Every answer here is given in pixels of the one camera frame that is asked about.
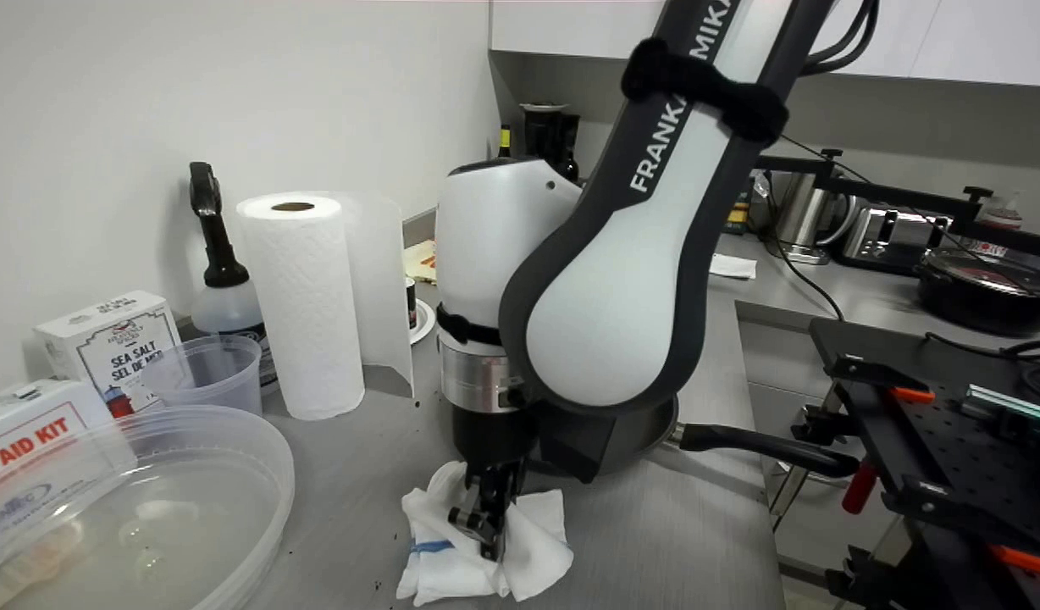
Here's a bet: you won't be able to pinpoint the steel electric kettle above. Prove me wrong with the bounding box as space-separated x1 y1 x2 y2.
772 173 852 257

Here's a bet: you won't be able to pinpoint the black frying pan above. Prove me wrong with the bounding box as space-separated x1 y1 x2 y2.
606 394 863 481

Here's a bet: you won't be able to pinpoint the black velcro strap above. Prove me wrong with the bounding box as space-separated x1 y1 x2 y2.
618 33 793 145
432 301 510 350

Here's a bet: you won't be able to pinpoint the white first aid kit box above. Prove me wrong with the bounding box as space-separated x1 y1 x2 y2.
0 377 139 546

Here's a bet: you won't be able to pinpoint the round white tray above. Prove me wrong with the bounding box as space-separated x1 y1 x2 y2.
403 293 441 350

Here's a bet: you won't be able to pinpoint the white paper towel roll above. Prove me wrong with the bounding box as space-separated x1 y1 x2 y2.
234 189 420 424

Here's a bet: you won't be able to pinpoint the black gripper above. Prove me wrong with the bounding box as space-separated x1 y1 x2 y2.
448 394 537 565

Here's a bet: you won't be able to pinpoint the yellow printed cloth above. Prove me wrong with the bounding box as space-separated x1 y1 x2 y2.
400 238 442 283

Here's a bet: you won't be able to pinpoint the spray bottle black trigger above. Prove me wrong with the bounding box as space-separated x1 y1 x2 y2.
186 160 265 340

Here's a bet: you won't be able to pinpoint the long white folded towel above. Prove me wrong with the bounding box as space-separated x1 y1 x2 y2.
709 249 760 283

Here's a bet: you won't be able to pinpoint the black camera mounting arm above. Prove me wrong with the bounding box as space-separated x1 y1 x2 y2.
751 145 1040 257

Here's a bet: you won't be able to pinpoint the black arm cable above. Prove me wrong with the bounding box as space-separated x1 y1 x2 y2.
803 0 884 76

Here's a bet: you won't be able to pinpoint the grey wall cabinets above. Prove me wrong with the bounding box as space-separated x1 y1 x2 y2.
488 0 1040 90

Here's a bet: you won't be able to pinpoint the white cloth blue stripe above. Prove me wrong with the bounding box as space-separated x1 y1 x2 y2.
392 456 580 610

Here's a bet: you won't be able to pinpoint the black camera cable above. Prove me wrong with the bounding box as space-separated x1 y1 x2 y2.
760 223 851 325

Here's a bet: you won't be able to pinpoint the white sea salt box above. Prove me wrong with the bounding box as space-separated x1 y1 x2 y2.
33 286 191 421

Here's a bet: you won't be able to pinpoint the large clear plastic bowl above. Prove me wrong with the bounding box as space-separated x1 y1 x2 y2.
0 403 298 610

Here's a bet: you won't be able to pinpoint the black clamp red handle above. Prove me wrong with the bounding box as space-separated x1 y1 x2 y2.
787 403 884 519

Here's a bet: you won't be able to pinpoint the black perforated robot table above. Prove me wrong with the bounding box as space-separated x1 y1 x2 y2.
806 319 1040 610

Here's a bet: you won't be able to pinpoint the black round cooking pot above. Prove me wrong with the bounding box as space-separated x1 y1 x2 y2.
915 240 1040 340

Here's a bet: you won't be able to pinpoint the black clamp orange handle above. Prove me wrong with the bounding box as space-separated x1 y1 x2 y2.
828 351 940 415
828 539 1040 610

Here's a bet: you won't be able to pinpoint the silver toaster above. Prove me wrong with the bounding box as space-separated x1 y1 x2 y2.
841 199 955 274

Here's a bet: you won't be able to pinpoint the small clear plastic container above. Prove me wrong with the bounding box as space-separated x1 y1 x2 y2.
142 331 266 415

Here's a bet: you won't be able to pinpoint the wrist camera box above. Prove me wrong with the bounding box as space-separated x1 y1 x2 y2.
525 395 612 488

